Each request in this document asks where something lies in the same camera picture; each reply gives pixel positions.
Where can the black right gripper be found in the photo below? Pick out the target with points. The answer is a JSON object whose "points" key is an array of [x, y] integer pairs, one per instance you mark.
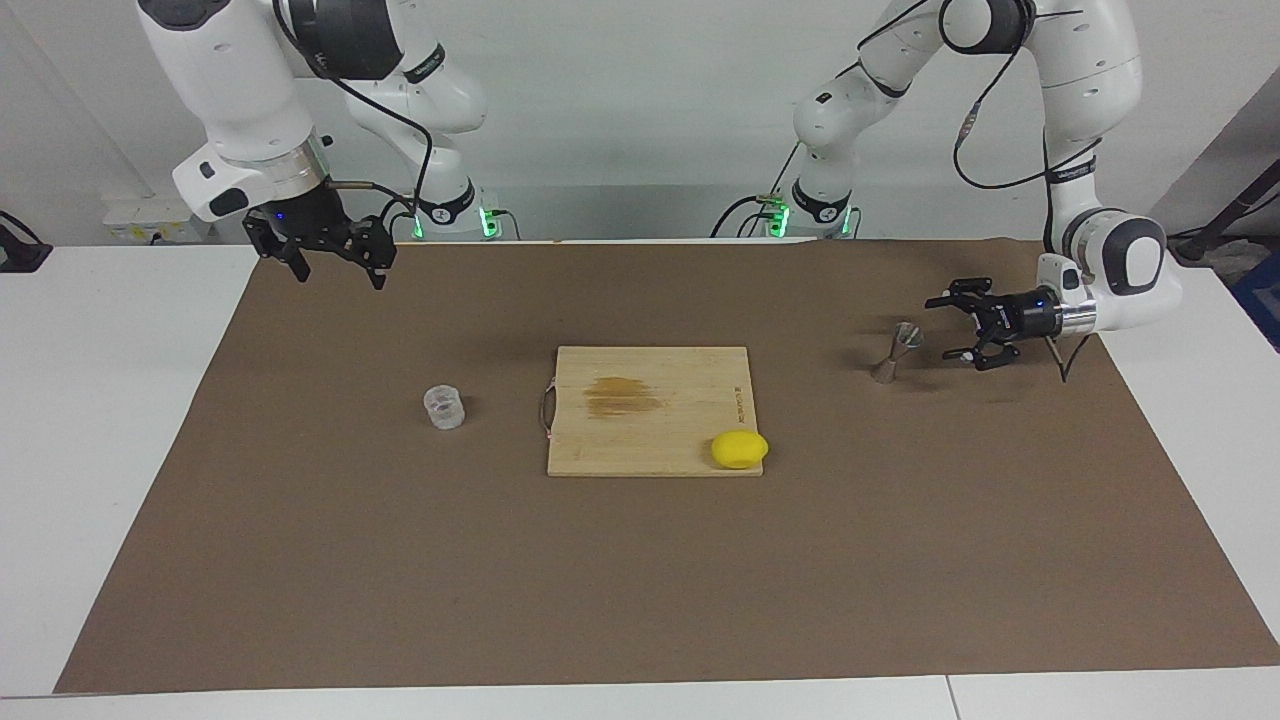
{"points": [[305, 220]]}

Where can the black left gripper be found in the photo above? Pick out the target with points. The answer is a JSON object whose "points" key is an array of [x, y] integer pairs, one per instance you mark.
{"points": [[1030, 315]]}

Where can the metal double jigger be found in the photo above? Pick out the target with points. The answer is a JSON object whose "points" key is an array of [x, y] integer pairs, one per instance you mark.
{"points": [[885, 373]]}

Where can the small clear glass cup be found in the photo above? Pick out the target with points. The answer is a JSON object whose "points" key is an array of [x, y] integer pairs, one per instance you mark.
{"points": [[445, 410]]}

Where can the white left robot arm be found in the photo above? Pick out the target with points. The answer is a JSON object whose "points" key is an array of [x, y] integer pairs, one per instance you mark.
{"points": [[1090, 60]]}

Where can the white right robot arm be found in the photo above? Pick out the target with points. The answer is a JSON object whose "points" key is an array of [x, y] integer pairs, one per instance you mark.
{"points": [[230, 80]]}

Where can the white power strip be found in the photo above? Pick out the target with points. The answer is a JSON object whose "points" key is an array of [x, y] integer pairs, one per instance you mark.
{"points": [[150, 215]]}

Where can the black tripod stand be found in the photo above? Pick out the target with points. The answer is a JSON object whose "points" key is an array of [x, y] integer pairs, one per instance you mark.
{"points": [[1230, 215]]}

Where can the yellow lemon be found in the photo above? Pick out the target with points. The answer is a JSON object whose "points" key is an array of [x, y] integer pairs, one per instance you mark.
{"points": [[740, 450]]}

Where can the blue box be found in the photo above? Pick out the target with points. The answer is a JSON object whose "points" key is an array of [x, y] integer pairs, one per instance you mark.
{"points": [[1262, 300]]}

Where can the wooden cutting board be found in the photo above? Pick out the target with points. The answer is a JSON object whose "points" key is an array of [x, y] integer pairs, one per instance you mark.
{"points": [[650, 440]]}

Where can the brown table mat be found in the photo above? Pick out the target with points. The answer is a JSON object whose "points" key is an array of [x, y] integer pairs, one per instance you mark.
{"points": [[640, 580]]}

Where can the black clamp mount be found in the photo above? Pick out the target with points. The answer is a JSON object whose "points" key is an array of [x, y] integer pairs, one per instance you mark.
{"points": [[20, 255]]}

